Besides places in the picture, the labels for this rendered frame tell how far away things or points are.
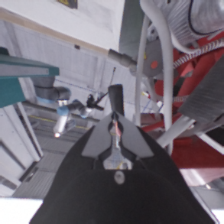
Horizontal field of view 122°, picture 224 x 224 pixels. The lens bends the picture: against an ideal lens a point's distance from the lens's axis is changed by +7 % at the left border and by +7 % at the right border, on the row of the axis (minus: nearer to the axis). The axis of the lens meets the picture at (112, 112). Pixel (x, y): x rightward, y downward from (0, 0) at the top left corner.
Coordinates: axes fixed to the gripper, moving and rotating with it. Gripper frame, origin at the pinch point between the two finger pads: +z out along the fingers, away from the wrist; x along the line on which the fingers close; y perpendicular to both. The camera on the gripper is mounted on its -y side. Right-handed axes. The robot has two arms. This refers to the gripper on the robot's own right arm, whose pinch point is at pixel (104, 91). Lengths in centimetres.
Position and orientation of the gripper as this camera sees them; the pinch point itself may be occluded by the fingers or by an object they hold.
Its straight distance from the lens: 52.3
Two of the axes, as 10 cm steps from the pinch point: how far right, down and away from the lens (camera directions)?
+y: -6.4, -7.6, 0.7
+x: 4.2, -2.8, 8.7
